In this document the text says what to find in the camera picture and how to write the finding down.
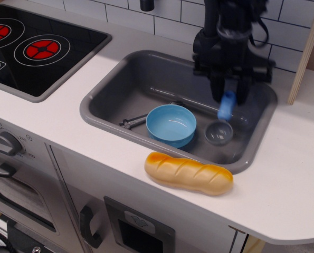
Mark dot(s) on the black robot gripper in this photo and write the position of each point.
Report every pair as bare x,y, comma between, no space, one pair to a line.
234,59

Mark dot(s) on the blue handled grey spoon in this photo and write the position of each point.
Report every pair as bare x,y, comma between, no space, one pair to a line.
220,132

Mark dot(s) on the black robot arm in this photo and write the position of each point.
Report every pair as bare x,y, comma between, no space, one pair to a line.
242,12

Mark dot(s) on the blue plastic bowl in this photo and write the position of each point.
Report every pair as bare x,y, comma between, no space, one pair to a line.
171,124

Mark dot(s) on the grey plastic sink basin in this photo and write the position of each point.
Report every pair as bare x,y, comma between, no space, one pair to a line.
145,80

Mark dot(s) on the black toy faucet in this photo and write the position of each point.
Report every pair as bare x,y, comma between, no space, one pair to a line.
206,42

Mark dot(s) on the toy bread loaf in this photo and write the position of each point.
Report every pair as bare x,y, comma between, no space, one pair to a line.
188,174

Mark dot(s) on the grey dispenser panel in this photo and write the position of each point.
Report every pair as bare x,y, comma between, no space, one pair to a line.
138,232

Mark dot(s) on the black toy stovetop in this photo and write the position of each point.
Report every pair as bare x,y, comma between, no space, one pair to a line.
38,54

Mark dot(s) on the grey oven knob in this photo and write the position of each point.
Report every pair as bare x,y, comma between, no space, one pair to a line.
9,145

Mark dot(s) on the wooden side post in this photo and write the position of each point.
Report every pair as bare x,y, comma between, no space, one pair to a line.
302,67

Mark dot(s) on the black cabinet door handle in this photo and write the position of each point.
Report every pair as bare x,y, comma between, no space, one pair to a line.
85,217

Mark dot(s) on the grey oven door handle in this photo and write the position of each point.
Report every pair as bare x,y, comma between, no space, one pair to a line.
6,170

